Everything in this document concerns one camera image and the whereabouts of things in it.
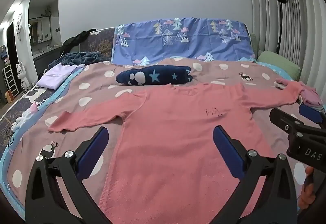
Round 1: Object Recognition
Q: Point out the blue tree-print sheet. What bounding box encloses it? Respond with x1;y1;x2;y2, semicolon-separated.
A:
111;17;256;66

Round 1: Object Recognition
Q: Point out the dark blue fuzzy blanket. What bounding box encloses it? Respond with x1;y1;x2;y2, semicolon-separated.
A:
47;52;103;70

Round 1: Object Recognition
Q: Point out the lilac folded cloth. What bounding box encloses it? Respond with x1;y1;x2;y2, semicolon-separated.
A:
37;64;84;90

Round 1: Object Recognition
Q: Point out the pink dotted blanket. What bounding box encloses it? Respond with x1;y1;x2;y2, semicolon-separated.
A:
5;57;326;224

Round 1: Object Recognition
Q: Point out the navy star-print folded garment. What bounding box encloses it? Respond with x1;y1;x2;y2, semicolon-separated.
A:
116;65;193;86

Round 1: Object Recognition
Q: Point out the white rabbit figurine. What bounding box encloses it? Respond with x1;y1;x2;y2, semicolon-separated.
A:
16;61;32;92

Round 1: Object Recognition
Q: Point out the white rack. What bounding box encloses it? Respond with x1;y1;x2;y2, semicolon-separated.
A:
2;63;20;98

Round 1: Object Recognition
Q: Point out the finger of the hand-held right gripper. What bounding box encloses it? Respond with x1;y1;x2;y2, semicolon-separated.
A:
299;104;326;128
269;108;307;138

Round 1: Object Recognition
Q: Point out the pile of pink clothes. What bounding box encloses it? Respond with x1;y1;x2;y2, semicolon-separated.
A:
274;79;326;113

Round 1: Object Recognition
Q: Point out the pink long-sleeve shirt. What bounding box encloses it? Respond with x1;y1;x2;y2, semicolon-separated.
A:
47;83;303;224

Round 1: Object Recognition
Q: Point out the green pillow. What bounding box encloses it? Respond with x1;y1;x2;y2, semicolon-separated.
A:
257;51;301;80

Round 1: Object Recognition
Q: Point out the wall mirror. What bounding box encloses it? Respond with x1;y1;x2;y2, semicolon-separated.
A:
29;17;51;46

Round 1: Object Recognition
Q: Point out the white pleated curtain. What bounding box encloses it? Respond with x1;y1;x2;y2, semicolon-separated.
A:
244;0;326;82

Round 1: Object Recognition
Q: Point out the dark printed headboard cover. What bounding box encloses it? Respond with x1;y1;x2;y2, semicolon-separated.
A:
79;28;117;64

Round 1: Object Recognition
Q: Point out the white bear wall clock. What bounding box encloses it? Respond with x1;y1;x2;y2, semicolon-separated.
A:
14;13;24;41

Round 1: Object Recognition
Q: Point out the person's right hand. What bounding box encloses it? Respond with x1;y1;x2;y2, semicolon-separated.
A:
297;165;318;211

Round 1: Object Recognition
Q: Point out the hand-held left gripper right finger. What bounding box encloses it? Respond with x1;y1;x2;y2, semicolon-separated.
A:
213;125;298;224

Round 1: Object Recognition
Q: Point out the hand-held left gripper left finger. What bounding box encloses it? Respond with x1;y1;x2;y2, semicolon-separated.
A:
24;126;112;224

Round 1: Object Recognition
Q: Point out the dark deer-print bedsheet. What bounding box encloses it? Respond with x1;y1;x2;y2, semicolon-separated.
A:
0;84;64;155

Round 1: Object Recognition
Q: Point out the black garment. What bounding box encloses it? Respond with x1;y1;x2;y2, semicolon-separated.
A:
62;28;98;52

